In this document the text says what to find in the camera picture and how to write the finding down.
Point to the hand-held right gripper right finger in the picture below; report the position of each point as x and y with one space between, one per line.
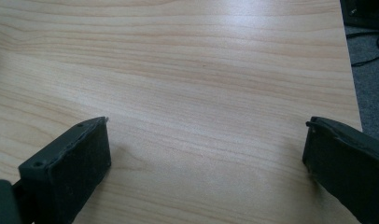
349 168

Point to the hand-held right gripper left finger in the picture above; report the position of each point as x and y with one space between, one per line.
64 174

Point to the black equipment base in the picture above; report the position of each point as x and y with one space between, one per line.
365 12

